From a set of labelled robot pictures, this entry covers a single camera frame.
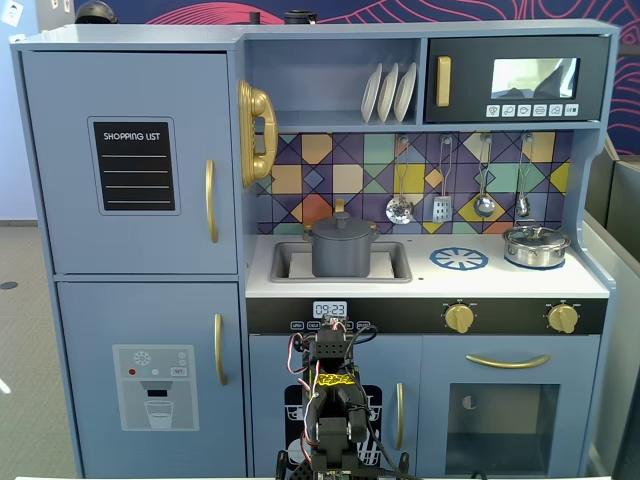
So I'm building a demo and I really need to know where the stainless steel pot lid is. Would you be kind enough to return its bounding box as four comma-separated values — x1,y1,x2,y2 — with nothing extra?
502,224,572,247

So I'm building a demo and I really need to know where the black microwave door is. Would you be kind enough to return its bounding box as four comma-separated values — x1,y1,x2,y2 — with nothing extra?
423,35,612,124

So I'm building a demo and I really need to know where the gray side cabinet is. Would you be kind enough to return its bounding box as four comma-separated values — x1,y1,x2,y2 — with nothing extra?
583,137,640,480

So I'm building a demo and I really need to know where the blue fridge door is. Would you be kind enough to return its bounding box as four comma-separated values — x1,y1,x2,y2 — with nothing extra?
20,49,239,276

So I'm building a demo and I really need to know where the gold freezer door handle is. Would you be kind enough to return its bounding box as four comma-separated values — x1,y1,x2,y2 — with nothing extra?
213,313,229,387

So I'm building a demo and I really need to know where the dark gray pot lid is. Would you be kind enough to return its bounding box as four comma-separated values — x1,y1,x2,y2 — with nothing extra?
310,211,374,239

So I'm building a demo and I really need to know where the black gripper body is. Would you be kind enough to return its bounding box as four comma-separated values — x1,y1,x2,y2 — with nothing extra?
314,315,353,362

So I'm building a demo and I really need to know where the steel slotted spatula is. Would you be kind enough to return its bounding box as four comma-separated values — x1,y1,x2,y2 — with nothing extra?
431,135,455,224

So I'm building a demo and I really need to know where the digital clock display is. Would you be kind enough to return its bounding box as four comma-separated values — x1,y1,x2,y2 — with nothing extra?
312,301,349,320

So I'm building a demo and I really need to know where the gray sink basin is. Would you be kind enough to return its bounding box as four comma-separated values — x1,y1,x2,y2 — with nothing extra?
269,240,414,285

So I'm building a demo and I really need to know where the blue freezer door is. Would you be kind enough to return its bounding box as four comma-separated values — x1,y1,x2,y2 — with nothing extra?
55,280,248,479

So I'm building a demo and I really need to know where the white wall socket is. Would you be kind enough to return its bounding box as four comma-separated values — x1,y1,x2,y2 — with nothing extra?
0,0,25,28

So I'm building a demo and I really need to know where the gold dishwasher door handle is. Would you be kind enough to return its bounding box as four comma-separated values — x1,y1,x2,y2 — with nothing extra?
394,382,406,452

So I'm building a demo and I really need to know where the black control panel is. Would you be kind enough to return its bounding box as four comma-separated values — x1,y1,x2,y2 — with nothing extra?
246,298,609,337

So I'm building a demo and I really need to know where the gold microwave handle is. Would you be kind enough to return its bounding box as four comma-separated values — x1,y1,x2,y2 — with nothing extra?
435,55,453,108

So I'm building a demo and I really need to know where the gold oven door handle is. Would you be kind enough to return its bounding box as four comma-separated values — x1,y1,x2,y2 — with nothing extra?
465,353,553,371

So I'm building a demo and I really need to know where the small steel hanging utensil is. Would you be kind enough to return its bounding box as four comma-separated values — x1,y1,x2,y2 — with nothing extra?
514,133,534,219

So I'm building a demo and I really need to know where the gold stove knob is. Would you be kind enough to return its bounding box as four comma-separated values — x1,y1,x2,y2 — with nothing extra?
545,301,582,335
443,301,477,335

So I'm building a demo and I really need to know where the gold fridge door handle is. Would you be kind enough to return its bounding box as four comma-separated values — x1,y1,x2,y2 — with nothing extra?
204,158,221,245

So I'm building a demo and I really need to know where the dark gray pot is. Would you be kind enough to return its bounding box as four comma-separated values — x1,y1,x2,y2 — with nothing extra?
302,224,381,279

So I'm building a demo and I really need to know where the steel skimmer spoon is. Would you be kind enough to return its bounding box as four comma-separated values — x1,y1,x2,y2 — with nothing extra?
385,135,416,226

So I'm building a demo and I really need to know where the steel ladle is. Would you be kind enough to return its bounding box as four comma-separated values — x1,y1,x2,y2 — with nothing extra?
472,134,497,219

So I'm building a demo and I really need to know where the gold toy telephone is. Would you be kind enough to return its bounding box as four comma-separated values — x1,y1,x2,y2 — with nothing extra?
237,79,280,189

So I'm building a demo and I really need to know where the white plate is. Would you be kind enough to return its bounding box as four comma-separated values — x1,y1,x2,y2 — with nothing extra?
360,62,384,125
377,62,401,125
393,61,418,124

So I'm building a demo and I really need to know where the oven door with window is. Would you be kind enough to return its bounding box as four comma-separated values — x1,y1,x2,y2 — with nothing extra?
420,334,602,477

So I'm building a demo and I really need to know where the blue wooden toy kitchen unit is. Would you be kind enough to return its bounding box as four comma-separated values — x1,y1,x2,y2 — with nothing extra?
9,19,621,480

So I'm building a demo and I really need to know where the black shopping list board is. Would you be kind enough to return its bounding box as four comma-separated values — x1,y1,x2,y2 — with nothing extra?
87,116,182,217

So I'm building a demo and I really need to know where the black helmet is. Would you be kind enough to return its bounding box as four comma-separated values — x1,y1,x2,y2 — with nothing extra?
74,0,120,25

